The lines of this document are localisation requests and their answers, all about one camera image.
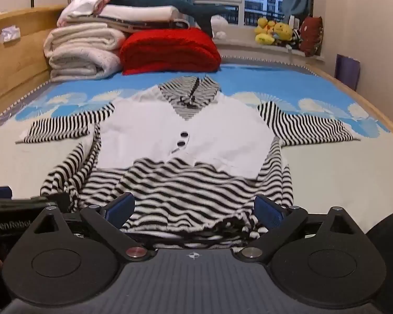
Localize striped and white child's top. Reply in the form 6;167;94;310
15;75;361;252

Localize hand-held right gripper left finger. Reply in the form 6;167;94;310
28;192;156;262

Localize red folded blanket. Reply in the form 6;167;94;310
119;27;222;76

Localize crumpled white paper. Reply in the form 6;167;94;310
0;25;21;46

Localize blue and white bed mat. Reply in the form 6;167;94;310
0;54;393;239

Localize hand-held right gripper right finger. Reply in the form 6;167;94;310
237;195;367;263

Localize brown and red plush toy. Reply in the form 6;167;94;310
298;16;325;57

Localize striped folded cloth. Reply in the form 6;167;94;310
109;18;191;34

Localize yellow plush duck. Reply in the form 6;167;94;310
254;16;276;45

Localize white plush toy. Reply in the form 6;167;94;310
211;14;230;40

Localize pink and white clothes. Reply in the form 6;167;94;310
57;0;114;27

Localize yellow and blue plush toy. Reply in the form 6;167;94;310
273;21;295;48

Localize cream folded quilt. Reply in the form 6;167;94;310
43;23;129;81

